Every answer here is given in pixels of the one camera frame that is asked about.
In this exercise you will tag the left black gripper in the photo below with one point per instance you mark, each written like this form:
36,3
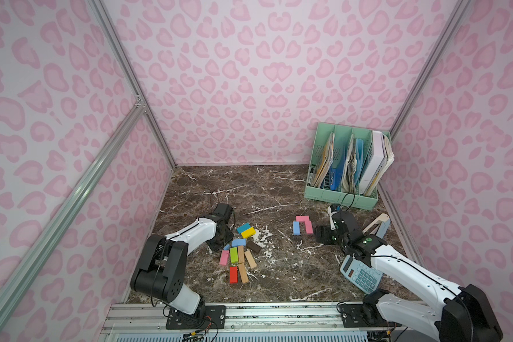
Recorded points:
221,235

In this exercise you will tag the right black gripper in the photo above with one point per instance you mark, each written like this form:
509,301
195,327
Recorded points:
325,234

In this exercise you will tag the pink block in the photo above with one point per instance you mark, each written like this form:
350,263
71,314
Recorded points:
302,218
309,227
224,259

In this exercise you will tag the teal block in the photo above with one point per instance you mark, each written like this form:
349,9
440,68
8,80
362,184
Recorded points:
243,228

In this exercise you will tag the pink block top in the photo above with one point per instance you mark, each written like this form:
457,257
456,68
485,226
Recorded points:
302,218

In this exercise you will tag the yellow block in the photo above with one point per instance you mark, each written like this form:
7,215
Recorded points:
248,233

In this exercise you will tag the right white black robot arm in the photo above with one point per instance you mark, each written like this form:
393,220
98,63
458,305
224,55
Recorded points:
400,291

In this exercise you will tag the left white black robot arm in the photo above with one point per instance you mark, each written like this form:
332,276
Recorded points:
160,270

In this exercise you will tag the green block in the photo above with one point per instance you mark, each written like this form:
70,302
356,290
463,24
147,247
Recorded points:
233,252

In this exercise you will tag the wooden block upright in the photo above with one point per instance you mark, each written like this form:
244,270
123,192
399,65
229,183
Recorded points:
241,254

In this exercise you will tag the dark brown block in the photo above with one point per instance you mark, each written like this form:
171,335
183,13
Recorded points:
254,247

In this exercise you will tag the wooden block tilted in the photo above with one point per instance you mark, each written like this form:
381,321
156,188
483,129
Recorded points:
250,260

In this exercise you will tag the beige blue stapler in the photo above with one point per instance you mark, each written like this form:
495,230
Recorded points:
379,226

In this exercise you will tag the red block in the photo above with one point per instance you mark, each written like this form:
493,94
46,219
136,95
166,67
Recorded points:
233,275

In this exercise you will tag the light blue calculator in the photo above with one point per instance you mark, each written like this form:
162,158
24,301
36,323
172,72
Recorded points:
362,276

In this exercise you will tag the blue mesh folder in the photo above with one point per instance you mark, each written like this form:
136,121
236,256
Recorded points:
336,172

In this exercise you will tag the wooden block bottom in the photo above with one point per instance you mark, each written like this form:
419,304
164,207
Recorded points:
243,273

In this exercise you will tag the green desktop file organizer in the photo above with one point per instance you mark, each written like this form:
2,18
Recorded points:
329,141

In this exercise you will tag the white binder folder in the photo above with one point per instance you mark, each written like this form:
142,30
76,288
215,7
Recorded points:
373,163

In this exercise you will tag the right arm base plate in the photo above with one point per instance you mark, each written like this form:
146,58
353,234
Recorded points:
355,316

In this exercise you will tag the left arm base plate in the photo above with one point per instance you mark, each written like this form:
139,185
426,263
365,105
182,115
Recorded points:
212,317

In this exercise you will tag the aluminium mounting rail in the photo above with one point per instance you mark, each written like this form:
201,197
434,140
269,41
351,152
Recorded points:
277,317

